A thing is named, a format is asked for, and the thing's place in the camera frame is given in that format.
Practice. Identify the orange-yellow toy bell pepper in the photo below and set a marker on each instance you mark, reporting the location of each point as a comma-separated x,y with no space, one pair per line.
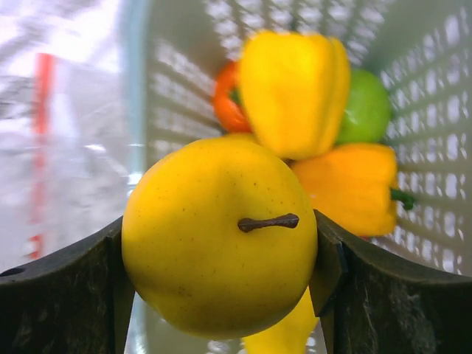
356,186

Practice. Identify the yellow toy bell pepper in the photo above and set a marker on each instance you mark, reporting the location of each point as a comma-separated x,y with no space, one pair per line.
294,89

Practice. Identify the clear orange-zip bag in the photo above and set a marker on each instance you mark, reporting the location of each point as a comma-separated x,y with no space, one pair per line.
64,135

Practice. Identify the yellow toy lemon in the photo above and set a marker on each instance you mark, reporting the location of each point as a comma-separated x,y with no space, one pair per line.
288,336

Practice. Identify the green toy apple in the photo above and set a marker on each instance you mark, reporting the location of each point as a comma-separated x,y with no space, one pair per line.
368,110

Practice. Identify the yellow toy apple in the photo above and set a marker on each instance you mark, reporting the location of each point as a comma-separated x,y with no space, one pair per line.
219,238

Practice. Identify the orange toy pepper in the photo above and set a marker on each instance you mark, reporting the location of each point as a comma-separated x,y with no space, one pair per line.
226,102

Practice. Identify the pale green plastic basket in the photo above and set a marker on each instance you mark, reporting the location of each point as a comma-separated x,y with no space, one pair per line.
421,50

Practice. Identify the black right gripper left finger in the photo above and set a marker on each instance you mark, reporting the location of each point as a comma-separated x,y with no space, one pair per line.
75,300

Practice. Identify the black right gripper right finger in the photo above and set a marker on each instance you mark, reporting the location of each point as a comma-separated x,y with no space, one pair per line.
370,300

